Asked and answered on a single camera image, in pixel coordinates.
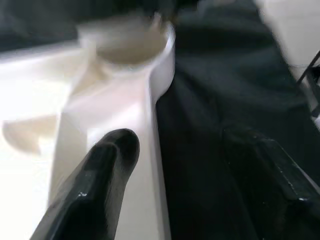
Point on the white plastic table top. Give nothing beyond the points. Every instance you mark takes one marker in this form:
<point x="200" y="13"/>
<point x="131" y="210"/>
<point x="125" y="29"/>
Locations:
<point x="37" y="87"/>

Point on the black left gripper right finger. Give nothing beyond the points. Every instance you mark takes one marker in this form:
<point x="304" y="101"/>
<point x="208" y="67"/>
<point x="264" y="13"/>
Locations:
<point x="275" y="195"/>

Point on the black table cloth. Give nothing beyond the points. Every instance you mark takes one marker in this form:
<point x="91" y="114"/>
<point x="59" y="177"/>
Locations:
<point x="225" y="100"/>

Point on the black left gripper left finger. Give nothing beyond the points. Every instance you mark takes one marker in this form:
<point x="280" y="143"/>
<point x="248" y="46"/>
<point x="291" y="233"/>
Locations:
<point x="95" y="190"/>

